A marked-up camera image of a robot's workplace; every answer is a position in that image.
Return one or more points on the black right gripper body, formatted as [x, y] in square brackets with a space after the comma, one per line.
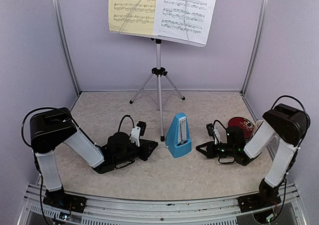
[217, 153]

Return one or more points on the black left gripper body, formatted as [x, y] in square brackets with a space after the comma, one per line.
[142, 155]

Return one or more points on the blue and white box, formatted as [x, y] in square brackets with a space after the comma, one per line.
[178, 139]

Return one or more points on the white perforated music stand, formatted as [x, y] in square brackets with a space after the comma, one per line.
[159, 72]

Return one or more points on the white sheet music page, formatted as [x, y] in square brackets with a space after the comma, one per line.
[184, 20]

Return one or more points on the yellow sheet music page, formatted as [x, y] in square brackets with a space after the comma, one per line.
[132, 16]

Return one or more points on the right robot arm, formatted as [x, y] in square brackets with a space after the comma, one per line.
[282, 124]

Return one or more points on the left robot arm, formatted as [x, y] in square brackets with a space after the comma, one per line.
[50, 127]

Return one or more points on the red floral saucer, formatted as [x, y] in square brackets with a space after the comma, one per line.
[246, 125]

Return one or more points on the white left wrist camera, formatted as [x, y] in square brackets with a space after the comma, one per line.
[136, 132]

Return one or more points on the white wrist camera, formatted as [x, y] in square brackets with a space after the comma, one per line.
[136, 132]
[213, 132]

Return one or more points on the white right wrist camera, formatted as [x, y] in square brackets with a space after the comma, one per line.
[213, 132]

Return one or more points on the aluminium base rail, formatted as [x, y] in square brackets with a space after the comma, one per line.
[111, 211]

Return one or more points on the right aluminium frame post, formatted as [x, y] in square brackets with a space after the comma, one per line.
[256, 44]

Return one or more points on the aluminium frame post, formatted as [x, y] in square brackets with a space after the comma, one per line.
[65, 47]
[256, 44]

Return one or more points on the left aluminium frame post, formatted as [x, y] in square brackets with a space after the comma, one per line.
[65, 47]

